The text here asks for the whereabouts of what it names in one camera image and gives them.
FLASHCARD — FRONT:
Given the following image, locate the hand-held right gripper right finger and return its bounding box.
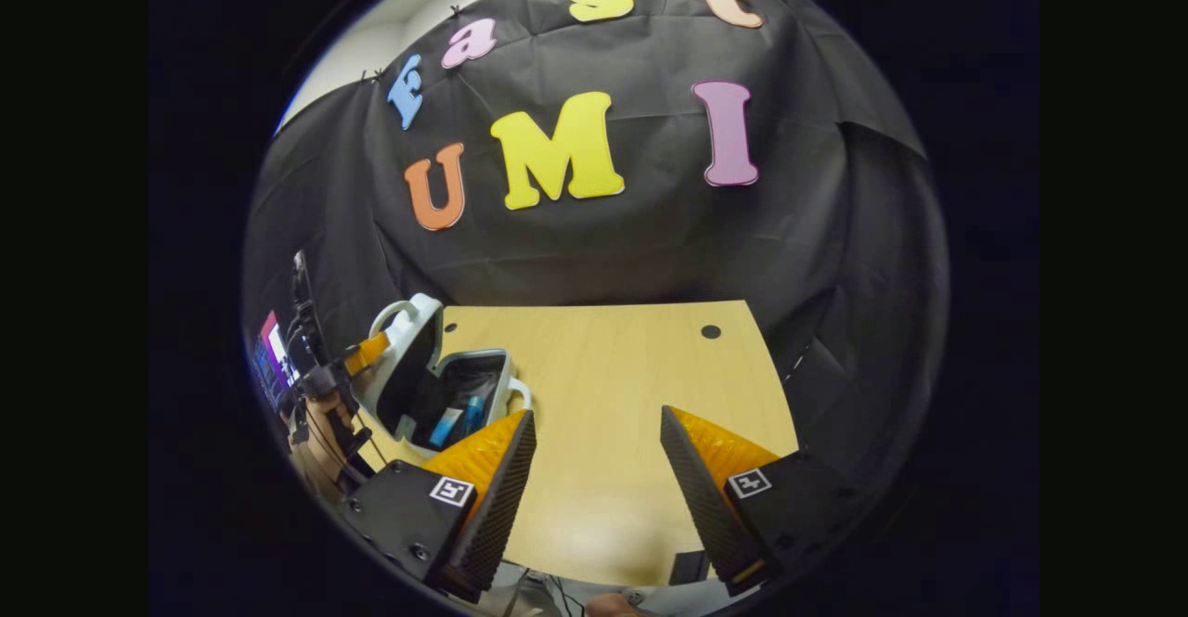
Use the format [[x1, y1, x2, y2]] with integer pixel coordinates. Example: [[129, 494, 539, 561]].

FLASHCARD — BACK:
[[659, 405, 864, 598]]

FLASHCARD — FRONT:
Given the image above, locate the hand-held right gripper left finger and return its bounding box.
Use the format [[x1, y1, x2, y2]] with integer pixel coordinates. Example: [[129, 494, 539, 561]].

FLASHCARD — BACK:
[[339, 408, 538, 604]]

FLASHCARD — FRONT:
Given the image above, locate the light blue suitcase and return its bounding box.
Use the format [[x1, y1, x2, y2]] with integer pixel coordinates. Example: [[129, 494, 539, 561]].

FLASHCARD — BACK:
[[355, 293, 533, 461]]

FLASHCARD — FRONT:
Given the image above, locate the blue gradient cosmetic tube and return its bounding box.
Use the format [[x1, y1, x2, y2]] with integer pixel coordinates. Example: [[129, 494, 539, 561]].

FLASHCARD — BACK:
[[428, 405, 463, 450]]

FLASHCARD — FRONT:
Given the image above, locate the colourful monitor screen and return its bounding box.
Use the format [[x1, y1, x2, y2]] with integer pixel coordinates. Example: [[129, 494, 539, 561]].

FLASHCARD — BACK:
[[253, 311, 300, 409]]

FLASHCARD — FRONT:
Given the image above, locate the small black box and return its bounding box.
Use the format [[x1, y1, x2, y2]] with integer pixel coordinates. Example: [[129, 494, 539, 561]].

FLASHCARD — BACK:
[[668, 550, 712, 587]]

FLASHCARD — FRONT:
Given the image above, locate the black backdrop cloth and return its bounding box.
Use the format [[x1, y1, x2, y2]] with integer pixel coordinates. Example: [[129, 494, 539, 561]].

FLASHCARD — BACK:
[[243, 0, 949, 507]]

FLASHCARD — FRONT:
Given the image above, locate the black cable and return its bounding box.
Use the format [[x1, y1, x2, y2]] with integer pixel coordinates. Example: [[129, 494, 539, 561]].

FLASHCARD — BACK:
[[501, 569, 588, 617]]

